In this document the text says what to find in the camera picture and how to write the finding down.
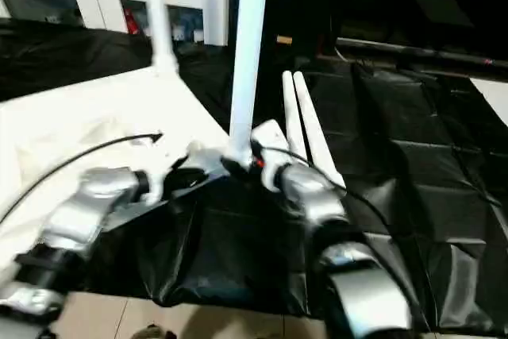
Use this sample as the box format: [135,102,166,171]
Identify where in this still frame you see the white plastic table leg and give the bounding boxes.
[229,0,271,161]
[292,71,346,191]
[282,71,310,167]
[143,0,179,76]

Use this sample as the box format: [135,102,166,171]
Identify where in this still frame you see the white plastic table top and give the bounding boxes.
[0,65,239,260]

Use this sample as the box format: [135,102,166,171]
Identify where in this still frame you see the dark grey rounded object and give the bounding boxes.
[131,325,175,339]

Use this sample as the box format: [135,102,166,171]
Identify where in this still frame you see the black plastic mat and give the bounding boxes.
[0,17,508,332]

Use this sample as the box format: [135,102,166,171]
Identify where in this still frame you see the white flat board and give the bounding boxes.
[468,79,508,125]

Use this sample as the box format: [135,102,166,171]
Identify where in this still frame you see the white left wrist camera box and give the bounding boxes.
[143,144,195,201]

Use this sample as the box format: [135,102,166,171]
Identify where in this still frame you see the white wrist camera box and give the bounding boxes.
[250,119,291,189]
[143,144,195,201]

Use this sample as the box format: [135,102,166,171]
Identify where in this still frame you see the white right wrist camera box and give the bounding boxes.
[250,119,291,189]

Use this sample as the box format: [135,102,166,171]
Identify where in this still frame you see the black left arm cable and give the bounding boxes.
[0,133,164,221]

